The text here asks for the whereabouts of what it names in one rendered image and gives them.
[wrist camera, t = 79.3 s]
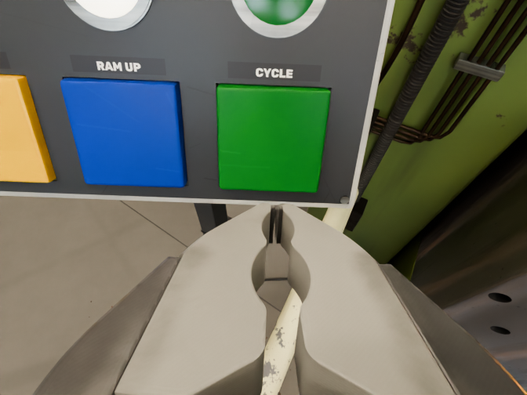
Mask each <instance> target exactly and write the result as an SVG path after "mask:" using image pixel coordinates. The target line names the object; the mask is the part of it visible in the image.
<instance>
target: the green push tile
mask: <svg viewBox="0 0 527 395"><path fill-rule="evenodd" d="M330 99H331V92H330V91H329V90H328V89H327V88H322V87H303V86H284V85H247V84H227V83H220V84H219V85H218V86H217V87H216V120H217V145H218V169H219V186H220V189H223V190H265V191H286V192H307V193H315V192H317V191H318V186H319V180H320V174H321V168H322V157H323V150H324V145H325V134H326V128H327V121H328V116H329V105H330Z"/></svg>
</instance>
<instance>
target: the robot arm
mask: <svg viewBox="0 0 527 395"><path fill-rule="evenodd" d="M274 227H275V234H276V242H277V244H281V246H282V247H283V248H284V249H285V251H286V252H287V254H288V255H289V272H288V282H289V285H290V286H291V287H292V288H293V289H294V290H295V292H296V294H297V295H298V296H299V297H300V300H301V302H302V305H301V307H300V315H299V321H298V328H297V334H296V345H295V352H294V357H295V363H296V375H297V382H298V388H299V392H300V395H527V393H526V392H525V391H524V390H523V388H522V387H521V386H520V385H519V384H518V382H517V381H516V380H515V379H514V378H513V377H512V375H511V374H510V373H509V372H508V371H507V370H506V369H505V368H504V367H503V365H502V364H501V363H500V362H499V361H498V360H497V359H496V358H495V357H494V356H493V355H492V354H491V353H490V352H489V351H488V350H487V349H486V348H485V347H484V346H483V345H482V344H481V343H479V342H478V341H477V340H476V339H475V338H474V337H473V336H472V335H470V334H469V333H468V332H467V331H466V330H465V329H464V328H462V327H461V326H460V325H459V324H458V323H456V322H455V321H454V320H453V319H452V318H451V317H450V316H449V315H448V314H447V313H446V312H445V311H444V310H442V309H441V308H440V307H439V306H438V305H436V304H435V303H434V302H433V301H432V300H431V299H429V298H428V297H427V296H426V295H425V294H424V293H422V292H421V291H420V290H419V289H418V288H417V287H416V286H415V285H414V284H413V283H412V282H411V281H409V280H408V279H407V278H406V277H405V276H404V275H402V274H401V273H400V272H399V271H398V270H397V269H395V268H394V267H393V266H392V265H391V264H379V263H378V262H377V261H376V260H375V259H374V258H373V257H372V256H371V255H370V254H369V253H368V252H366V251H365V250H364V249H363V248H361V247H360V246H359V245H358V244H356V243H355V242H354V241H352V240H351V239H350V238H349V237H347V236H346V235H344V234H342V233H341V232H339V231H338V230H336V229H334V228H333V227H331V226H329V225H328V224H326V223H323V222H322V221H321V220H319V219H317V218H315V217H313V216H312V215H310V214H308V213H307V212H305V211H304V210H302V209H300V208H298V207H296V206H295V205H292V204H286V203H281V204H279V205H270V204H269V203H266V202H264V203H260V204H258V205H256V206H255V207H253V208H251V209H249V210H247V211H246V212H243V213H242V214H240V215H238V216H236V217H234V218H233V219H230V220H228V221H227V222H225V223H223V224H221V225H219V226H218V227H216V228H214V229H213V230H211V231H209V232H208V233H206V234H204V235H203V236H201V237H200V238H199V239H198V240H197V241H195V242H194V243H193V244H192V245H190V246H189V247H188V248H187V249H186V250H185V251H184V252H182V253H181V254H180V255H179V256H178V257H172V256H169V257H167V258H166V259H165V260H164V261H163V262H162V263H161V264H160V265H158V266H157V267H156V268H155V269H154V270H153V271H152V272H150V273H149V274H148V275H147V276H146V277H145V278H144V279H143V280H142V281H141V282H140V283H139V284H138V285H137V286H136V287H134V288H133V289H132V290H131V291H130V292H129V293H128V294H126V295H125V296H124V297H123V298H122V299H121V300H120V301H118V302H117V303H116V304H115V305H114V306H113V307H112V308H111V309H109V311H107V312H106V313H105V314H104V315H103V316H102V317H101V318H100V319H99V320H98V321H97V322H96V323H95V324H93V325H92V326H91V327H90V328H89V329H88V330H87V331H86V332H85V333H84V334H83V335H82V336H81V337H80V338H79V339H78V340H77V341H76V342H75V343H74V344H73V345H72V346H71V348H70V349H69V350H68V351H67V352H66V353H65V354H64V355H63V356H62V357H61V358H60V359H59V361H58V362H57V363H56V364H55V366H54V367H53V368H52V369H51V371H50V372H49V374H48V375H47V376H46V377H45V378H44V379H43V381H42V382H41V384H40V385H39V386H38V388H37V389H36V391H35V392H34V393H33V394H32V395H261V392H262V388H263V375H264V350H265V335H266V316H267V310H266V307H265V305H264V304H263V302H262V301H261V300H260V298H259V296H258V295H257V294H256V292H257V291H258V289H259V288H260V287H261V285H262V284H263V283H264V278H265V263H266V248H267V246H268V245H269V243H270V244H273V234H274Z"/></svg>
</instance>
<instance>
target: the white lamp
mask: <svg viewBox="0 0 527 395"><path fill-rule="evenodd" d="M76 1H77V2H78V3H79V4H80V5H81V6H82V7H83V8H85V9H87V10H88V11H90V12H91V13H93V14H95V15H97V16H100V17H105V18H116V17H120V16H123V15H125V14H126V13H127V12H129V11H130V10H131V9H132V8H133V7H134V5H135V4H136V2H137V0H76Z"/></svg>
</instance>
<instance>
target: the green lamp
mask: <svg viewBox="0 0 527 395"><path fill-rule="evenodd" d="M244 1H245V3H246V5H247V7H248V8H249V10H250V11H251V12H252V14H253V15H254V16H256V17H257V18H258V19H259V20H261V21H263V22H265V23H267V24H272V25H276V26H278V25H286V24H290V23H292V22H294V21H296V20H298V19H299V18H301V17H302V15H303V14H305V12H306V11H308V9H309V8H310V6H311V4H312V2H313V1H314V0H244Z"/></svg>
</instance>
